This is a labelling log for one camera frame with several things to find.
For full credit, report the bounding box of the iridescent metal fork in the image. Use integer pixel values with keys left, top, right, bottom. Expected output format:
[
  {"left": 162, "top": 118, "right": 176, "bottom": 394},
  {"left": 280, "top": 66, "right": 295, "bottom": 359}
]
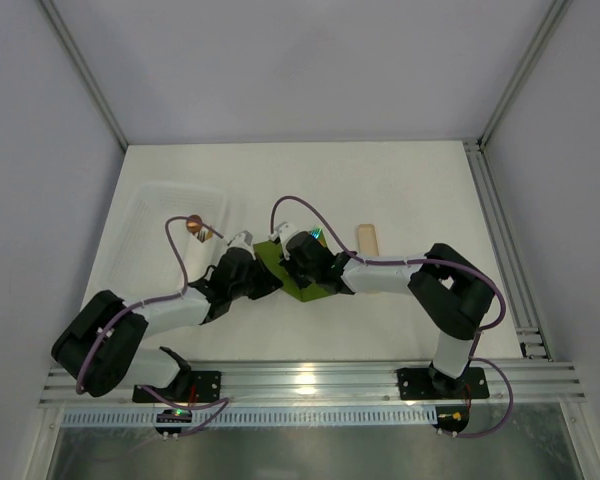
[{"left": 310, "top": 227, "right": 323, "bottom": 239}]

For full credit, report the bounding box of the green paper napkin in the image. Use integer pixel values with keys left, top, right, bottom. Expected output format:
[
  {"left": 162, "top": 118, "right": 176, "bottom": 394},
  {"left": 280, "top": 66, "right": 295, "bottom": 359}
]
[{"left": 254, "top": 240, "right": 332, "bottom": 303}]

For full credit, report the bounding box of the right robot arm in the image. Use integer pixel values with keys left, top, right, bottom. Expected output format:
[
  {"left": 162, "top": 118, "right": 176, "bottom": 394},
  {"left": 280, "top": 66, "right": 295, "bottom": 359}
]
[{"left": 271, "top": 228, "right": 501, "bottom": 398}]

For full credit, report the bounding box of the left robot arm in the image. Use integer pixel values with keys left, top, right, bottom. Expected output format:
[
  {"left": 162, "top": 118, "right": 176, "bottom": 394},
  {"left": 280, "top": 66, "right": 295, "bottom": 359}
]
[{"left": 51, "top": 247, "right": 283, "bottom": 399}]

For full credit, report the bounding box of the beige utensil tray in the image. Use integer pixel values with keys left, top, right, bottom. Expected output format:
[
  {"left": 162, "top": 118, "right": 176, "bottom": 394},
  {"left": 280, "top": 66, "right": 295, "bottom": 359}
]
[{"left": 356, "top": 224, "right": 379, "bottom": 257}]

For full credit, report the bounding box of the copper round ball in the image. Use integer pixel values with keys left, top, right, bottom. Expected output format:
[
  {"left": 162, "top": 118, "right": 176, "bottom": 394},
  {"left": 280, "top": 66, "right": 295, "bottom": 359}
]
[{"left": 185, "top": 215, "right": 204, "bottom": 235}]

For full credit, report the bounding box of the white plastic basket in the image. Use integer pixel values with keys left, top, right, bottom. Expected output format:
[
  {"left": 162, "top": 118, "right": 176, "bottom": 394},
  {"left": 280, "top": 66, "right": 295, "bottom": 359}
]
[{"left": 93, "top": 181, "right": 228, "bottom": 302}]

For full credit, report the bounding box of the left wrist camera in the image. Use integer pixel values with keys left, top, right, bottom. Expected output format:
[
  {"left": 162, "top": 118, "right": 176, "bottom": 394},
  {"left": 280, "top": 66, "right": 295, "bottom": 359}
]
[{"left": 227, "top": 230, "right": 253, "bottom": 250}]

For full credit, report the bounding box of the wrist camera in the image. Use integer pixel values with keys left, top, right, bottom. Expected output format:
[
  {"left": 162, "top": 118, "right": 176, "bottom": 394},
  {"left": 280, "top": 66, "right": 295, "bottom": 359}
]
[
  {"left": 269, "top": 222, "right": 298, "bottom": 244},
  {"left": 227, "top": 230, "right": 253, "bottom": 250}
]

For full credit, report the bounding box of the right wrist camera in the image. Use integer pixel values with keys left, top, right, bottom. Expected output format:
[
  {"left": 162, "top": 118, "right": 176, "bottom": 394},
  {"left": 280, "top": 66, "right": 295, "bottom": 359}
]
[{"left": 269, "top": 222, "right": 298, "bottom": 244}]

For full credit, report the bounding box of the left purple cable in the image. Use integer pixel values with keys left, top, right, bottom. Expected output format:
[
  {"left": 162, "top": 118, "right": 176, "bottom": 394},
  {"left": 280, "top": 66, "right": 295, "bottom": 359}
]
[{"left": 74, "top": 215, "right": 227, "bottom": 396}]

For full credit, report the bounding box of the purple cable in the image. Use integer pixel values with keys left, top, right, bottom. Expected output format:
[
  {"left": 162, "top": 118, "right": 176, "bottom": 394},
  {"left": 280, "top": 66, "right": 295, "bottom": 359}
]
[
  {"left": 269, "top": 195, "right": 514, "bottom": 439},
  {"left": 74, "top": 215, "right": 227, "bottom": 396}
]

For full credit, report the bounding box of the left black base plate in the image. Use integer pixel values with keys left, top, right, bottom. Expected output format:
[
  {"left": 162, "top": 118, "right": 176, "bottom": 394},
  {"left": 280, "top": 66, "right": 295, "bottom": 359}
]
[{"left": 151, "top": 370, "right": 222, "bottom": 404}]

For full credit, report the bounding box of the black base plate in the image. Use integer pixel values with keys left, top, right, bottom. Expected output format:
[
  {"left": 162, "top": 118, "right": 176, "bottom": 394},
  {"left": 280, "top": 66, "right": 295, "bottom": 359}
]
[
  {"left": 396, "top": 365, "right": 490, "bottom": 400},
  {"left": 151, "top": 370, "right": 222, "bottom": 404}
]

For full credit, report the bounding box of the aluminium front rail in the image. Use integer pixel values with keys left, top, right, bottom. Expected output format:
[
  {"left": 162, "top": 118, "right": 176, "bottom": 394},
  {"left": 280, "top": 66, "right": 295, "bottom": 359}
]
[{"left": 39, "top": 360, "right": 587, "bottom": 407}]

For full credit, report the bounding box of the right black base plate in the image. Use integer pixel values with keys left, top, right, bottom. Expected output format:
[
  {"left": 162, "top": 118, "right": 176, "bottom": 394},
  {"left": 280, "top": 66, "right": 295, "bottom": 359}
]
[{"left": 396, "top": 365, "right": 490, "bottom": 400}]

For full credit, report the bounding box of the white slotted cable duct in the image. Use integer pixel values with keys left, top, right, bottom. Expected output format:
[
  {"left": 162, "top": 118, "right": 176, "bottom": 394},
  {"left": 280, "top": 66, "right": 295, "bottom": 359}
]
[{"left": 62, "top": 405, "right": 438, "bottom": 428}]

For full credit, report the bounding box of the right aluminium frame rail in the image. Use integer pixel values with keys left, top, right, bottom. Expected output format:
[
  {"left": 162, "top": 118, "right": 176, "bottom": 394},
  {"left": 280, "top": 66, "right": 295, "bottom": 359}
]
[{"left": 463, "top": 140, "right": 553, "bottom": 362}]

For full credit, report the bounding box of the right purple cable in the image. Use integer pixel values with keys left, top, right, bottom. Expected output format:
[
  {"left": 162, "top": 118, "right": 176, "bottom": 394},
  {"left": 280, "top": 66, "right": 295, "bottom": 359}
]
[{"left": 269, "top": 195, "right": 514, "bottom": 439}]

